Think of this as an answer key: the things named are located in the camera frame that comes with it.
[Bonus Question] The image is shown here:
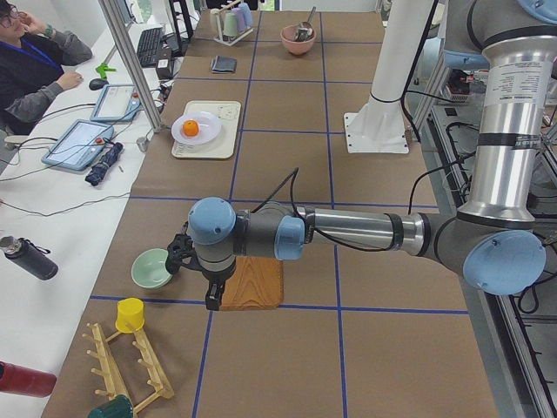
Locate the aluminium camera post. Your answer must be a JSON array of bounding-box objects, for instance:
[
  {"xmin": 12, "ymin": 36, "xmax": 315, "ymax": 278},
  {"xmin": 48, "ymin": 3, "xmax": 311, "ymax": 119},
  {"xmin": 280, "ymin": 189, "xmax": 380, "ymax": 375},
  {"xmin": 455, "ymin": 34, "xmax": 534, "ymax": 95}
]
[{"xmin": 98, "ymin": 0, "xmax": 164, "ymax": 133}]

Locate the folded grey cloth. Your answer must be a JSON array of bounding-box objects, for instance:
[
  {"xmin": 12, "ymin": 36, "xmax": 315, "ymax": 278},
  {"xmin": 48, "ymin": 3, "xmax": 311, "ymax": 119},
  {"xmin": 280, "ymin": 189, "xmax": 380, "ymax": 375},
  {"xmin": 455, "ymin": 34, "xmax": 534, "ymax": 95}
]
[{"xmin": 211, "ymin": 56, "xmax": 238, "ymax": 74}]

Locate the far teach pendant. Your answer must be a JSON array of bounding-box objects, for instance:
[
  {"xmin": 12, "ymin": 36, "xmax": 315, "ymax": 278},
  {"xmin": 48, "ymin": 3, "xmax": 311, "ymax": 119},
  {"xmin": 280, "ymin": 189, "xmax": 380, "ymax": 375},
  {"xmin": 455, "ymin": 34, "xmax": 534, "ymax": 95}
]
[{"xmin": 90, "ymin": 84, "xmax": 141, "ymax": 123}]

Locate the seated person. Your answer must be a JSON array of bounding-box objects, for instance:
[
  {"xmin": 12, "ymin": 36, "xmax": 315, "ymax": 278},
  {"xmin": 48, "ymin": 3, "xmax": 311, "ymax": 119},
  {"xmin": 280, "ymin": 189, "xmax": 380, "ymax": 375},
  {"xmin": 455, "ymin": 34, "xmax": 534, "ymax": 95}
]
[{"xmin": 1, "ymin": 1, "xmax": 92, "ymax": 135}]

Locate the small metal cup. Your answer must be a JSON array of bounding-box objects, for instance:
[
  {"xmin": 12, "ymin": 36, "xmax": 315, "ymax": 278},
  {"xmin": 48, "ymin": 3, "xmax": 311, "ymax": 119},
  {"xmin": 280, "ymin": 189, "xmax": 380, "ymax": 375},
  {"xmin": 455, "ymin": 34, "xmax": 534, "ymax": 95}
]
[{"xmin": 136, "ymin": 137, "xmax": 149, "ymax": 152}]

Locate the black bottle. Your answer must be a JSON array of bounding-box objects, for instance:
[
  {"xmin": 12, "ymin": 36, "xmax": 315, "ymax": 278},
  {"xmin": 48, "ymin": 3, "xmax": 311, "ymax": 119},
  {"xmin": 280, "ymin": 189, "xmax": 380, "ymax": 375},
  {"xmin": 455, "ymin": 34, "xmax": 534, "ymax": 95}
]
[{"xmin": 1, "ymin": 236, "xmax": 58, "ymax": 280}]

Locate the teach pendant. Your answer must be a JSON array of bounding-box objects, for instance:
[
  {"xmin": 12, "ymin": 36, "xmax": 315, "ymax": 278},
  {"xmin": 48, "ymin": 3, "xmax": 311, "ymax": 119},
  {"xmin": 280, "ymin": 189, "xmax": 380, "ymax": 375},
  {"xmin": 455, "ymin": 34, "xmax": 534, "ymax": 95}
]
[
  {"xmin": 90, "ymin": 84, "xmax": 141, "ymax": 123},
  {"xmin": 41, "ymin": 119, "xmax": 114, "ymax": 172}
]

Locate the white round plate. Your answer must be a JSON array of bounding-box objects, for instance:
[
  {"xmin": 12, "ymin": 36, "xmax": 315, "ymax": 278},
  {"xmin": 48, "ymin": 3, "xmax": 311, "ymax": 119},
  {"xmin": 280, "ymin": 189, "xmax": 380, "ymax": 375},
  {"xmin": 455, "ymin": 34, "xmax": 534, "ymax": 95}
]
[{"xmin": 171, "ymin": 111, "xmax": 222, "ymax": 146}]

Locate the cream bear print tray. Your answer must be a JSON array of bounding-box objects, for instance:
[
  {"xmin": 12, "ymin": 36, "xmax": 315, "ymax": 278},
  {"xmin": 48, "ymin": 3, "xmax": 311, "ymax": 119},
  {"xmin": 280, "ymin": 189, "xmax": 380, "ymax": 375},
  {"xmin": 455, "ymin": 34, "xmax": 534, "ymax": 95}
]
[{"xmin": 171, "ymin": 100, "xmax": 241, "ymax": 159}]

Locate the red bottle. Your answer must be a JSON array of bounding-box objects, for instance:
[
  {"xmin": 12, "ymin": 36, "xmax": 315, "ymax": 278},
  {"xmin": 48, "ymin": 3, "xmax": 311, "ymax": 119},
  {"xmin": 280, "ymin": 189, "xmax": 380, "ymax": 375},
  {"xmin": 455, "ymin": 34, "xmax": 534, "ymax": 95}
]
[{"xmin": 1, "ymin": 361, "xmax": 57, "ymax": 398}]

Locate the light green bowl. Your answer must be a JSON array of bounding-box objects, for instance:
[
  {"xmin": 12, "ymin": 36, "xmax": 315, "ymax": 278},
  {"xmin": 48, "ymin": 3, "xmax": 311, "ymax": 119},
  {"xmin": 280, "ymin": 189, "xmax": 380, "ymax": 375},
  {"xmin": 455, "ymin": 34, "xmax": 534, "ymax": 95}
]
[{"xmin": 131, "ymin": 248, "xmax": 172, "ymax": 289}]

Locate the pink bowl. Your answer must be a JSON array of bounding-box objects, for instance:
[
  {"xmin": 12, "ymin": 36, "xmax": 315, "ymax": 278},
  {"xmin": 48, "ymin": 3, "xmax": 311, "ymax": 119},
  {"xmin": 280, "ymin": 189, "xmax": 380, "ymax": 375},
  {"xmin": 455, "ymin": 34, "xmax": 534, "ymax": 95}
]
[{"xmin": 280, "ymin": 24, "xmax": 317, "ymax": 56}]

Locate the dark green cup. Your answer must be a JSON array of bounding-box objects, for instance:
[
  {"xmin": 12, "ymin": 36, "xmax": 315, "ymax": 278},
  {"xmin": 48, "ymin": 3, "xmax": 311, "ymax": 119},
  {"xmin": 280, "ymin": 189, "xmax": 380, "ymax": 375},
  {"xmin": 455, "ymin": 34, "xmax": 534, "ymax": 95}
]
[{"xmin": 87, "ymin": 394, "xmax": 134, "ymax": 418}]

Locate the orange fruit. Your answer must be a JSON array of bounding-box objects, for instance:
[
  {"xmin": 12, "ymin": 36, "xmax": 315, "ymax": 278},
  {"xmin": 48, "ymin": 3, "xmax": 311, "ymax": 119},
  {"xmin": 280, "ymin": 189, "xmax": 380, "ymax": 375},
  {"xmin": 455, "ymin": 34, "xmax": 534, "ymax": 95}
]
[{"xmin": 182, "ymin": 119, "xmax": 200, "ymax": 137}]

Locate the wooden cutting board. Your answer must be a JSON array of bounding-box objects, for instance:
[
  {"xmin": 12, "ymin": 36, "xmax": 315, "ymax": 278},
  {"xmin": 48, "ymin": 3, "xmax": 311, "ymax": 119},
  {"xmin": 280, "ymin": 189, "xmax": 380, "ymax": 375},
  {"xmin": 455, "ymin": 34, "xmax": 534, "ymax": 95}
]
[{"xmin": 220, "ymin": 257, "xmax": 284, "ymax": 311}]

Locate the near teach pendant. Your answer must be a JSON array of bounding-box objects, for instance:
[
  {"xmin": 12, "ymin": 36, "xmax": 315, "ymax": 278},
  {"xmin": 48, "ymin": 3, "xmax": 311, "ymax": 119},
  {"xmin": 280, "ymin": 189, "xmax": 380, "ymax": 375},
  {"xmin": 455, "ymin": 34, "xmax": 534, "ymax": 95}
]
[{"xmin": 41, "ymin": 119, "xmax": 114, "ymax": 172}]

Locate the black keyboard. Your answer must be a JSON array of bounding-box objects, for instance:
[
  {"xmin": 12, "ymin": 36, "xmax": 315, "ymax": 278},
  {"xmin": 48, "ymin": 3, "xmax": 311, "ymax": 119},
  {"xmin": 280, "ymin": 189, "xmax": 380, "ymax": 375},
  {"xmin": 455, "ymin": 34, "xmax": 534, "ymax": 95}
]
[{"xmin": 136, "ymin": 27, "xmax": 164, "ymax": 68}]

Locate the yellow cup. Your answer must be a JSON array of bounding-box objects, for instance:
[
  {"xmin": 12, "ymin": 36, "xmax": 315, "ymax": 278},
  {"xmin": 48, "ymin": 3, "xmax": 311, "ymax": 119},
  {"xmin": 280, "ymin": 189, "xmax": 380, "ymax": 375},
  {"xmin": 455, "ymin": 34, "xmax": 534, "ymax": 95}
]
[{"xmin": 115, "ymin": 298, "xmax": 145, "ymax": 334}]

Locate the black computer mouse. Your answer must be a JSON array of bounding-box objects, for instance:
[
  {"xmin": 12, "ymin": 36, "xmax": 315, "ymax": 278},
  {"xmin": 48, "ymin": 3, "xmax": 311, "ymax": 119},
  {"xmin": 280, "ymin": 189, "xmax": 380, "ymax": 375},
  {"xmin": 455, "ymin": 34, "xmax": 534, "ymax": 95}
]
[{"xmin": 89, "ymin": 78, "xmax": 109, "ymax": 91}]

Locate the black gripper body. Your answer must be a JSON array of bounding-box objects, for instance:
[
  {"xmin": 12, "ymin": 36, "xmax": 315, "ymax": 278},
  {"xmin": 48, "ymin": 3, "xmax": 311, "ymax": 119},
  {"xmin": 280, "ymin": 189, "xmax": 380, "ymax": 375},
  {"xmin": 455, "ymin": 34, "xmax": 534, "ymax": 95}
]
[{"xmin": 164, "ymin": 233, "xmax": 236, "ymax": 296}]

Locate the folded dark blue umbrella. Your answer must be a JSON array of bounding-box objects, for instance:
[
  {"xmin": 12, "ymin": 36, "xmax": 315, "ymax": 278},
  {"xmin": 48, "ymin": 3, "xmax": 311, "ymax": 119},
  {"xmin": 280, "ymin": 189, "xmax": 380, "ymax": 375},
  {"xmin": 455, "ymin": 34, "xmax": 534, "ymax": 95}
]
[{"xmin": 85, "ymin": 142, "xmax": 124, "ymax": 186}]

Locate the wooden cup rack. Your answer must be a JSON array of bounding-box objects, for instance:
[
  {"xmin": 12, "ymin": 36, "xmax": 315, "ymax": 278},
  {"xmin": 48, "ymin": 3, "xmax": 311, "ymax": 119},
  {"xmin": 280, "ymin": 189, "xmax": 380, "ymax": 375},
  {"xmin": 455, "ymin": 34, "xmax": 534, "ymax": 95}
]
[{"xmin": 82, "ymin": 322, "xmax": 175, "ymax": 417}]

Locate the white wire cup rack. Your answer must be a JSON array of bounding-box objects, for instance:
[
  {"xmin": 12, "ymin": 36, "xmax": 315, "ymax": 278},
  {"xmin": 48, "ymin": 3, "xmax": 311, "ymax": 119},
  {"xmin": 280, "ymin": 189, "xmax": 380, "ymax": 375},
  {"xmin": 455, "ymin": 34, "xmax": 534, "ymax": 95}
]
[{"xmin": 213, "ymin": 27, "xmax": 254, "ymax": 46}]

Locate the metal scoop in bowl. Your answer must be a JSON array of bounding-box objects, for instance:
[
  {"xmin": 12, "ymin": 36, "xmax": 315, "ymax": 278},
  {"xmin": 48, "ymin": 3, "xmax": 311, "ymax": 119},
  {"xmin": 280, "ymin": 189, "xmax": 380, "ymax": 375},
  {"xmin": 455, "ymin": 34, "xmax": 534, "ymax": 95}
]
[{"xmin": 293, "ymin": 6, "xmax": 316, "ymax": 42}]

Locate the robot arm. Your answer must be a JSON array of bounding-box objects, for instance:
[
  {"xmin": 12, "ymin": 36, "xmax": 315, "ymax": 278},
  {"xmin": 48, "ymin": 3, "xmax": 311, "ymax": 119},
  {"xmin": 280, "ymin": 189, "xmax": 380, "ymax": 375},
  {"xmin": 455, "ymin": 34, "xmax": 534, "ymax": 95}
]
[{"xmin": 165, "ymin": 1, "xmax": 556, "ymax": 310}]

